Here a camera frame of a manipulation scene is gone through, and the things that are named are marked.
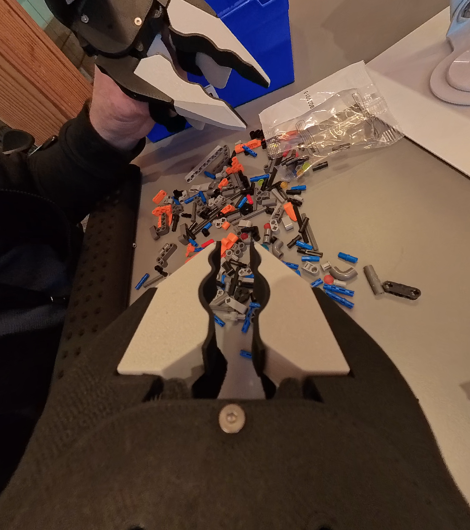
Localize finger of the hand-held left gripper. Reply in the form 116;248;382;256
133;54;248;132
168;0;271;88

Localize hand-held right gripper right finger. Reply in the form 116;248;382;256
249;241;350;399

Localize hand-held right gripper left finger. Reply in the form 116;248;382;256
117;241;230;399

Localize blue plastic bin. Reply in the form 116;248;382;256
146;0;294;143

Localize pile of brick parts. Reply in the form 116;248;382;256
136;128;385;357

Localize small bag of brick parts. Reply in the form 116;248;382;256
258;61;405;160

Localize grey desk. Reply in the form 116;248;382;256
129;0;470;530

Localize person's left hand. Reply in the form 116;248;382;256
90;67;154;150

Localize long light grey holed beam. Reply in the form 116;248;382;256
184;145;229;184

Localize black studded mat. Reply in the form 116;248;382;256
51;166;142;386

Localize wooden pillar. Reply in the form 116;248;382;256
0;0;93;145

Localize black brick connector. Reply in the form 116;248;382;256
382;280;422;299

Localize black chair armrest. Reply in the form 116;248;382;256
1;129;59;156

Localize white book stand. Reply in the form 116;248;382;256
365;0;470;189

